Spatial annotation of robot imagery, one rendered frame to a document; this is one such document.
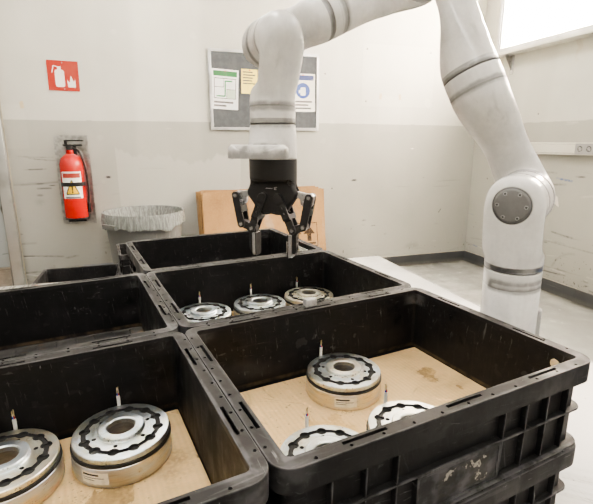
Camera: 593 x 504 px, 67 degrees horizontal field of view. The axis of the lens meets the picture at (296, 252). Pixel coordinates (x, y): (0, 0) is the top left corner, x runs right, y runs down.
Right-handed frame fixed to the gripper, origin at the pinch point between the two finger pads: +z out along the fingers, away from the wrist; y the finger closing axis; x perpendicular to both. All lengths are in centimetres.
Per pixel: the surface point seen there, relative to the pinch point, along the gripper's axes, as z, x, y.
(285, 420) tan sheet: 17.3, 20.3, -9.1
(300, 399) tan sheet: 17.2, 15.2, -9.5
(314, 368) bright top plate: 14.4, 11.4, -10.3
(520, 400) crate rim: 8.7, 21.4, -34.8
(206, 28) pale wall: -100, -261, 153
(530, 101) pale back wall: -49, -355, -87
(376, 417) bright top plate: 14.4, 20.3, -20.3
